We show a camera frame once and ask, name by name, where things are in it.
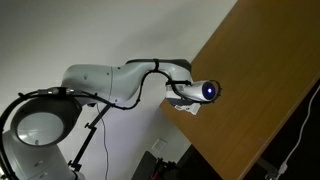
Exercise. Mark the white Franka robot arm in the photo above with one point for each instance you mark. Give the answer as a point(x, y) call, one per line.
point(96, 81)

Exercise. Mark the black tripod red knob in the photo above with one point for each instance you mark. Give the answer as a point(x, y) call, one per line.
point(163, 168)

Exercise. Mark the black chair backrest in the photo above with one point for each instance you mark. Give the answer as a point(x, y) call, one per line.
point(143, 166)

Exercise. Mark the grey metal table leg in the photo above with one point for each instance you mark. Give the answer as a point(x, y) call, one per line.
point(268, 168)

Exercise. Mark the white wall socket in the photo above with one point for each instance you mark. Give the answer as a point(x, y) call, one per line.
point(159, 145)

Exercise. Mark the black articulated camera stand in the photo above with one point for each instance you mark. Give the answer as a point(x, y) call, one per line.
point(85, 143)

